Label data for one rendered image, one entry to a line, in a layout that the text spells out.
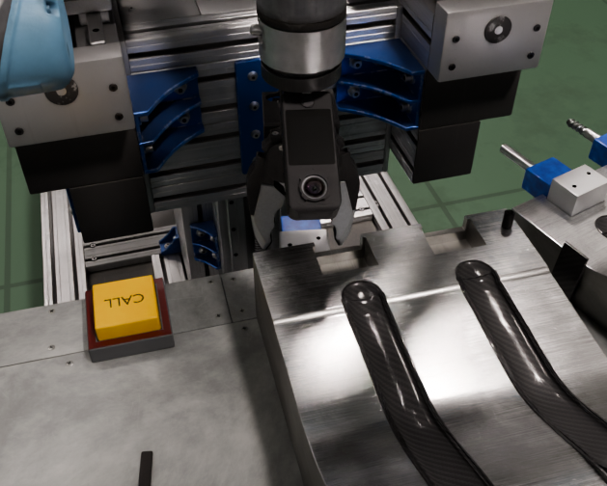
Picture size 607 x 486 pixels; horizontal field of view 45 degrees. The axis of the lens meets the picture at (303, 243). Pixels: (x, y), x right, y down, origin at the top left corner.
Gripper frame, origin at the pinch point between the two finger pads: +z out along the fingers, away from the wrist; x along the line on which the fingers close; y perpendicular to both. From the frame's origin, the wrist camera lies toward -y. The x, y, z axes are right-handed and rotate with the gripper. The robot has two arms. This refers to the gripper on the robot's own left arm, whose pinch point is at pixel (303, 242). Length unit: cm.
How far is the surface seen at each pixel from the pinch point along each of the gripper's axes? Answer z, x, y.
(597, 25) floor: 84, -135, 209
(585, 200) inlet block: -2.5, -30.0, 1.7
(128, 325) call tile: 1.4, 17.3, -8.7
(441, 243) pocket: -1.7, -13.7, -3.0
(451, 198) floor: 85, -52, 107
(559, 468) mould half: -7.7, -14.6, -31.7
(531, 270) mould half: -4.3, -20.1, -10.0
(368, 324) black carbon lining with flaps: -3.5, -4.5, -14.6
